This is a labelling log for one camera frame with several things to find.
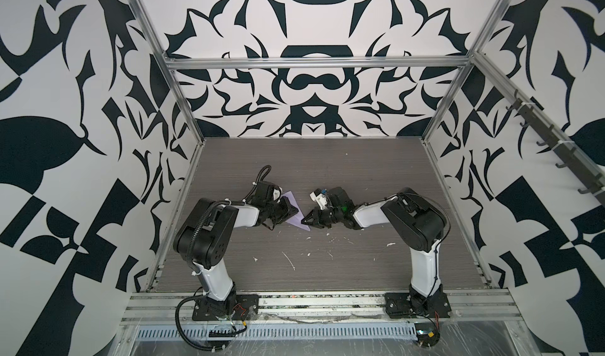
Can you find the small green circuit board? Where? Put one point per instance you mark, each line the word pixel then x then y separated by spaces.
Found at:
pixel 428 335

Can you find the aluminium frame corner post right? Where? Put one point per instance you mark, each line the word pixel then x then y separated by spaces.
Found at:
pixel 494 17

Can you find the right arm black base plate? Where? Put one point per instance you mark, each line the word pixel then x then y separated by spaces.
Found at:
pixel 414 305

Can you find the hook rail on right wall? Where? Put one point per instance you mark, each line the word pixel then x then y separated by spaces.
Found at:
pixel 553 139

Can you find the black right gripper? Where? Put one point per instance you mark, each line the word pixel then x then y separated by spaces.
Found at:
pixel 317 219

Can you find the aluminium frame corner post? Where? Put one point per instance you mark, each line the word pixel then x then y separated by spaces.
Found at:
pixel 154 43
pixel 494 17

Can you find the aluminium horizontal back bar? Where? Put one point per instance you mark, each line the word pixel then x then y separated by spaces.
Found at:
pixel 316 62

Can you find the white slotted cable duct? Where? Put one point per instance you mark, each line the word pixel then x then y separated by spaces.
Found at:
pixel 264 332

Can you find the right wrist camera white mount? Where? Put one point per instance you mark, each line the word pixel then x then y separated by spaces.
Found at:
pixel 319 196

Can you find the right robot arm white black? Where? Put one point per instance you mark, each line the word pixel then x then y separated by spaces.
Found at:
pixel 418 221

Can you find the lilac square paper sheet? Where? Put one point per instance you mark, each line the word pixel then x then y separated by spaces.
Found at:
pixel 297 219

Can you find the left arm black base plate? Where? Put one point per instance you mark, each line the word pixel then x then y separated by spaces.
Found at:
pixel 227 307

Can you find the aluminium frame corner post left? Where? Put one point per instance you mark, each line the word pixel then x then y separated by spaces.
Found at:
pixel 154 43

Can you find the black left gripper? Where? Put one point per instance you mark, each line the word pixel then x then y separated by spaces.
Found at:
pixel 288 211

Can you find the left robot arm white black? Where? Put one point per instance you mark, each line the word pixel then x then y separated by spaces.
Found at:
pixel 203 239

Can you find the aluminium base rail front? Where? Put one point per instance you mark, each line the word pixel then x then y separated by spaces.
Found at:
pixel 329 306

